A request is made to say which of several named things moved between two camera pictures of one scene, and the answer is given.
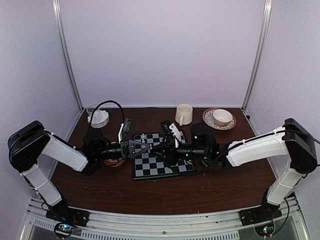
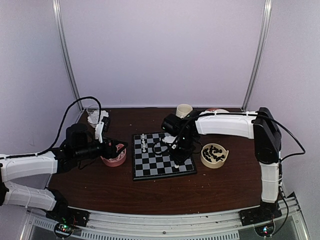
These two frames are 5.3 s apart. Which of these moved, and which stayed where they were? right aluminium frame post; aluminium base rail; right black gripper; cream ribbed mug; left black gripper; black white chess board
Moved: right black gripper; left black gripper
Stayed: right aluminium frame post; cream ribbed mug; aluminium base rail; black white chess board
